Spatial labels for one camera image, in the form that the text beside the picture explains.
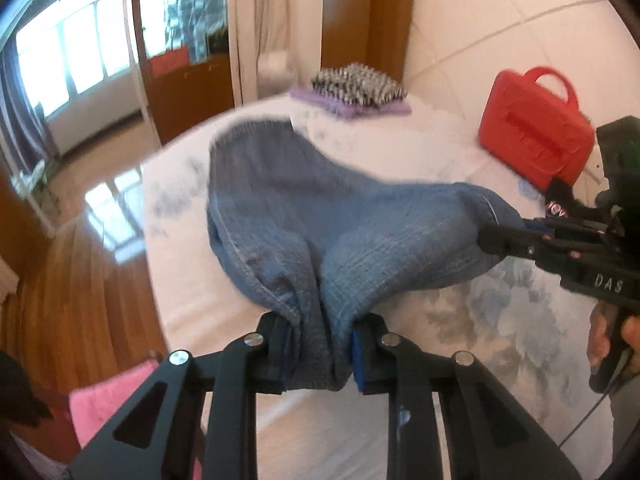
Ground blue denim jeans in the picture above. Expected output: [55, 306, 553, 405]
[206, 120, 523, 390]

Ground person right hand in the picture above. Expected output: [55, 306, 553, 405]
[587, 301, 640, 377]

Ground black crumpled garment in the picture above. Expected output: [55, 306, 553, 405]
[544, 177, 602, 221]

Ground white floral bed sheet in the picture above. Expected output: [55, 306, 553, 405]
[142, 96, 613, 479]

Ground red hard carry case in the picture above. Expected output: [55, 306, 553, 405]
[478, 66, 596, 192]

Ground pink cloth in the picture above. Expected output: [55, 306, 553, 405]
[68, 351, 204, 479]

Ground purple folded garment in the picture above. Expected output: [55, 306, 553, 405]
[288, 86, 412, 120]

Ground black white striped folded garment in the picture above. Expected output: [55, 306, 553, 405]
[311, 63, 407, 107]

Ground beige curtain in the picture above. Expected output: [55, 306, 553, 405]
[227, 0, 323, 106]

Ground brown wooden cabinet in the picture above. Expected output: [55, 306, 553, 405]
[128, 0, 234, 145]

